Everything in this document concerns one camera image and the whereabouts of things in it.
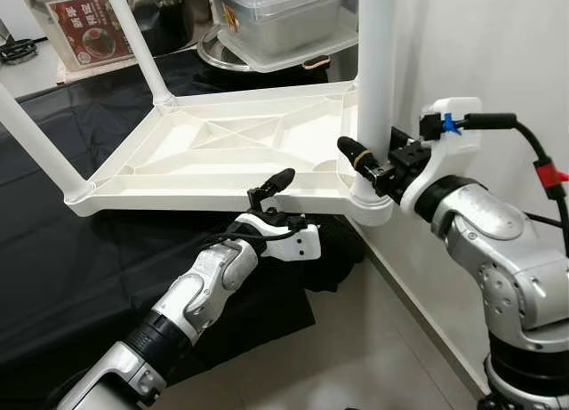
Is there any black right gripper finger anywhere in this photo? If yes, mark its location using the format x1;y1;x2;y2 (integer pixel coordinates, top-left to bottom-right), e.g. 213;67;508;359
336;136;385;181

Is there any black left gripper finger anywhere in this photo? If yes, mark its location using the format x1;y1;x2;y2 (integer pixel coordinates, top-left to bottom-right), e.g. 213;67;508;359
258;168;297;203

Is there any clear plastic storage box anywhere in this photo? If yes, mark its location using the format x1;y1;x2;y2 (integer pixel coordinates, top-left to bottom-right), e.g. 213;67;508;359
211;0;358;73

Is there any shiny black round container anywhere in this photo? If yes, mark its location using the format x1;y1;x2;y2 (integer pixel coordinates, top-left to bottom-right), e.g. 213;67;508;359
133;0;198;55

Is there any black tablecloth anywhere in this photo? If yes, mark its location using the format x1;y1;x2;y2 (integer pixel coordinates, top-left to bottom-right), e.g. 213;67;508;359
0;45;365;402

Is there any clear bin orange lid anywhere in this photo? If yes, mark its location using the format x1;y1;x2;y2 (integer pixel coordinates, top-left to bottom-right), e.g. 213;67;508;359
34;0;148;73

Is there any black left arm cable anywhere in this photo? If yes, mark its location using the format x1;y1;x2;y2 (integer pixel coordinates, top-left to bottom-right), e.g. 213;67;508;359
213;216;308;249

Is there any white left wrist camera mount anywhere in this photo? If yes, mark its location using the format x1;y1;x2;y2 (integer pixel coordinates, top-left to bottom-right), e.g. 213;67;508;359
236;213;321;261

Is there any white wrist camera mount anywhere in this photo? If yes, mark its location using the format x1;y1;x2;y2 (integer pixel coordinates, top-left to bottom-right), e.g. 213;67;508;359
400;97;483;217
236;213;321;261

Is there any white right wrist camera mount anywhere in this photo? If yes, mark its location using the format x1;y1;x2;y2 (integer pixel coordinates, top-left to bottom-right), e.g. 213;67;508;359
400;97;483;217

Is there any black right arm cable red connector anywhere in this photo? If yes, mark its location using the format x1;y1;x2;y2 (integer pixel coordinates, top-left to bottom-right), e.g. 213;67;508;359
442;112;569;255

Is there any black cable coil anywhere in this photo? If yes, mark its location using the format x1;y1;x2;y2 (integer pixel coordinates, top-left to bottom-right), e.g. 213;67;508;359
0;38;36;66

